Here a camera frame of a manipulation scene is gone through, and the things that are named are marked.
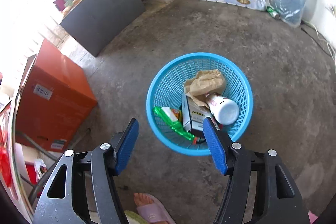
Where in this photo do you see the white milk bottle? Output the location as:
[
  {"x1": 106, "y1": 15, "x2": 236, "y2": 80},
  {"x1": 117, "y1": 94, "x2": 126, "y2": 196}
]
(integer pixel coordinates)
[{"x1": 206, "y1": 93, "x2": 240, "y2": 125}]

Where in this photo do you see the brown paper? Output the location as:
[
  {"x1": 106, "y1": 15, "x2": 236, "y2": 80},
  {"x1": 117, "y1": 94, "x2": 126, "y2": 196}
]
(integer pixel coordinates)
[{"x1": 183, "y1": 69, "x2": 227, "y2": 109}]

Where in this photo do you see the silver cable box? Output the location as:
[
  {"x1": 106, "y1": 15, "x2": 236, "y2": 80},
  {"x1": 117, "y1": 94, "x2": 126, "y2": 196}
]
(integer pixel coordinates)
[{"x1": 182, "y1": 94, "x2": 220, "y2": 138}]

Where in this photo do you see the green snack bag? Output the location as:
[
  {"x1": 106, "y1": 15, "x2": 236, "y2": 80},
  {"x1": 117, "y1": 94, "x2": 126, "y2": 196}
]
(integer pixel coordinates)
[{"x1": 153, "y1": 106, "x2": 206, "y2": 144}]

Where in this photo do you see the pink slipper foot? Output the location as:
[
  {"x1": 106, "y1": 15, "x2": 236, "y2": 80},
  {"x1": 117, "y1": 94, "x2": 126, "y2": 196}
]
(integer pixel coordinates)
[{"x1": 134, "y1": 193, "x2": 176, "y2": 224}]

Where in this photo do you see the blue plastic waste basket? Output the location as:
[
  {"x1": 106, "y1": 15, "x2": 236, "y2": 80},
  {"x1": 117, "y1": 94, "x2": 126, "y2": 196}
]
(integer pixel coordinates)
[{"x1": 146, "y1": 52, "x2": 253, "y2": 156}]

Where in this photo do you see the orange cardboard box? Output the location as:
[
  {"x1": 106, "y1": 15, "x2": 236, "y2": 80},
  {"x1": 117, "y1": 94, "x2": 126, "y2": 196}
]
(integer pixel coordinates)
[{"x1": 15, "y1": 40, "x2": 97, "y2": 152}]

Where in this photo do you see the dark grey cabinet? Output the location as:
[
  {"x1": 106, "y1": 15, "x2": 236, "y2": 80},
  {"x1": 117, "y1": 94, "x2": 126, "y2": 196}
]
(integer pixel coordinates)
[{"x1": 60, "y1": 0, "x2": 145, "y2": 57}]

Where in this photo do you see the green drink can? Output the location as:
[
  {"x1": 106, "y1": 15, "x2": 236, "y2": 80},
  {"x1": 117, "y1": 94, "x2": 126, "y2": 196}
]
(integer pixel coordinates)
[{"x1": 266, "y1": 6, "x2": 280, "y2": 20}]

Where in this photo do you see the red thermos bottle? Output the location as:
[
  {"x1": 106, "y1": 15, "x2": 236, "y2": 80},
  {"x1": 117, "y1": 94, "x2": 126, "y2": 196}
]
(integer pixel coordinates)
[{"x1": 54, "y1": 0, "x2": 66, "y2": 11}]

